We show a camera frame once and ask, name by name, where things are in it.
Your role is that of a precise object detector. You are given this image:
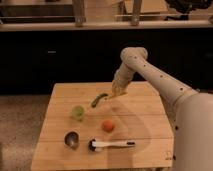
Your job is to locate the white black dish brush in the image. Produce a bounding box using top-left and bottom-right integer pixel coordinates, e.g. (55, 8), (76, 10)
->
(88, 139), (135, 152)

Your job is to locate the green toy pepper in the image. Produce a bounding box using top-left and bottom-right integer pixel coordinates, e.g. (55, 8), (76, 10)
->
(91, 93), (109, 108)

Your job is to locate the wooden post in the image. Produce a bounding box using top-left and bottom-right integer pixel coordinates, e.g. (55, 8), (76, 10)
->
(131, 0), (142, 26)
(73, 0), (86, 27)

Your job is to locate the green plastic cup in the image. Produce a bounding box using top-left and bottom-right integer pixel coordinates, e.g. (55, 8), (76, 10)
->
(71, 105), (85, 121)

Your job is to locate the dark object top right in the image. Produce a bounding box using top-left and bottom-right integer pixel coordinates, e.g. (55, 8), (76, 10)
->
(165, 0), (213, 14)

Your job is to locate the orange toy tomato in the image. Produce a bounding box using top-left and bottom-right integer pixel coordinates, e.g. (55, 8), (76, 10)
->
(101, 120), (115, 133)

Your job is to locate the small metal bowl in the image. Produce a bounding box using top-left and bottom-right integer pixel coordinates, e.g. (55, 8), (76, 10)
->
(64, 131), (79, 149)

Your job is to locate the left wooden post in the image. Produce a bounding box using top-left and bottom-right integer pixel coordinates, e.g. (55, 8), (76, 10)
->
(73, 0), (86, 27)

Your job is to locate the right wooden post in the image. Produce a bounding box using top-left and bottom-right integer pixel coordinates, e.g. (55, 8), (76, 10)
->
(131, 0), (142, 26)

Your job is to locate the wooden shelf rail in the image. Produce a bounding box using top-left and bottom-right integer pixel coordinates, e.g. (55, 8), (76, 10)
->
(0, 20), (213, 32)

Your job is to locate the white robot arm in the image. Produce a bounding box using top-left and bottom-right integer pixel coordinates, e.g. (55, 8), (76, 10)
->
(112, 47), (213, 171)

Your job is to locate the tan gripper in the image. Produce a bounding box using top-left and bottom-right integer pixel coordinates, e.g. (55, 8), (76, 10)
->
(112, 82), (126, 94)

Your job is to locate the yellow toy banana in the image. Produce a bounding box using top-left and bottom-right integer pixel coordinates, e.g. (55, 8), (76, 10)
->
(107, 92), (127, 99)

